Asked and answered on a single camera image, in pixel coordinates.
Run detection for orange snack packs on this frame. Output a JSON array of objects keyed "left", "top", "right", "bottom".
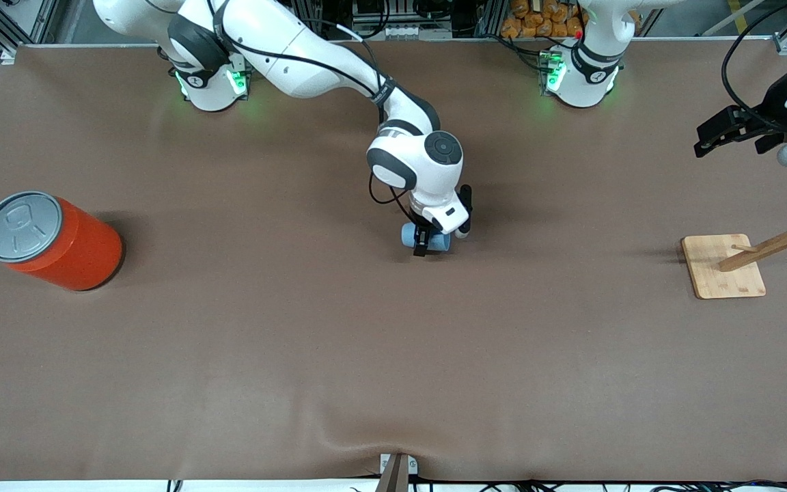
[{"left": 501, "top": 0, "right": 641, "bottom": 40}]

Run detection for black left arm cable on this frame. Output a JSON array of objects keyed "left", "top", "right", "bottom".
[{"left": 721, "top": 0, "right": 787, "bottom": 132}]

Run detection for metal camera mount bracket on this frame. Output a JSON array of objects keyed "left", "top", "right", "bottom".
[{"left": 374, "top": 452, "right": 419, "bottom": 492}]

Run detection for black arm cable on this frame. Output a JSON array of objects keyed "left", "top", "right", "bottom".
[
  {"left": 721, "top": 0, "right": 787, "bottom": 132},
  {"left": 209, "top": 0, "right": 413, "bottom": 221}
]

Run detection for orange can with grey lid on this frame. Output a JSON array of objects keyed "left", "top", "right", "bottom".
[{"left": 0, "top": 191, "right": 124, "bottom": 292}]

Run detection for long black floor cable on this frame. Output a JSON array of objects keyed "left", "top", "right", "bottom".
[{"left": 353, "top": 480, "right": 787, "bottom": 492}]

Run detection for wooden cup rack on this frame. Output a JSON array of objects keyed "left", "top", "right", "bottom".
[{"left": 681, "top": 188, "right": 787, "bottom": 300}]

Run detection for black base power cable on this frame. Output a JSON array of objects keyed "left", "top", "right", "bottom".
[{"left": 491, "top": 33, "right": 550, "bottom": 73}]

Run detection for white connector strip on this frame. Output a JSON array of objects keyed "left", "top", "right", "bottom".
[{"left": 351, "top": 20, "right": 453, "bottom": 40}]

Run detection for aluminium frame struts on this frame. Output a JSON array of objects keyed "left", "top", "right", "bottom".
[{"left": 0, "top": 0, "right": 61, "bottom": 64}]

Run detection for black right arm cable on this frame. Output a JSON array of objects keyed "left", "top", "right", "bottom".
[{"left": 209, "top": 0, "right": 413, "bottom": 221}]

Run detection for light blue plastic cup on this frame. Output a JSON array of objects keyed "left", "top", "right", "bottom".
[{"left": 401, "top": 222, "right": 451, "bottom": 253}]

